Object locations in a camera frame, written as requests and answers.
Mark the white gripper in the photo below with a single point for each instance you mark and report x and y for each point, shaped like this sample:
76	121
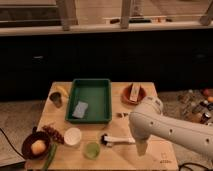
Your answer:
141	146

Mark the white dish brush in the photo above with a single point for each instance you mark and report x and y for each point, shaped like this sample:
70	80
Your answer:
110	140

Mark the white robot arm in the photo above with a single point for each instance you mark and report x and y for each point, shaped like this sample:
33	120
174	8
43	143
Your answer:
147	119

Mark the green plastic tray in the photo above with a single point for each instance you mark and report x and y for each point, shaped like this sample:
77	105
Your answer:
96	93

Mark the orange bowl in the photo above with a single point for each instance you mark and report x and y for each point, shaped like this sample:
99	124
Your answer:
125	96

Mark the green cup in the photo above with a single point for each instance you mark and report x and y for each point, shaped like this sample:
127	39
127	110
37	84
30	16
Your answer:
91	150

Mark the small cardboard box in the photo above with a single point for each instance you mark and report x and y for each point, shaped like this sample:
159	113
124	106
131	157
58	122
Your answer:
135	92

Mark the spice bottles on floor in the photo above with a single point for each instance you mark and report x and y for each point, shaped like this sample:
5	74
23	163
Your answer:
195	108

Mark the white cup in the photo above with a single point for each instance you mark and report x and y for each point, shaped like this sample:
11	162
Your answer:
72	136

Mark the grey blue sponge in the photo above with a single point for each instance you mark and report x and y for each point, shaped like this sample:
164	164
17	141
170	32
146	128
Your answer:
80	110

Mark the brown grape bunch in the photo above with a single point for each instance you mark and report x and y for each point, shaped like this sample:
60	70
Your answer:
54	134

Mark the green vegetable stalk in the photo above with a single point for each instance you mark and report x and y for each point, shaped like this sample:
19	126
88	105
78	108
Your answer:
50	157

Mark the yellow banana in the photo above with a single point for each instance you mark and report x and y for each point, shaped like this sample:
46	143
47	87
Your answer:
62	91

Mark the yellow potato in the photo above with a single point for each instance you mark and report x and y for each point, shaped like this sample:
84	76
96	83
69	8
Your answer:
38	147

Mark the dark brown bowl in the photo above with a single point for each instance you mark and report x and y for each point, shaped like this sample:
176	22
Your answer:
34	136

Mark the fork with wooden handle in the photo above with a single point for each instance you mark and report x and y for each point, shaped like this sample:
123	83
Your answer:
122	115

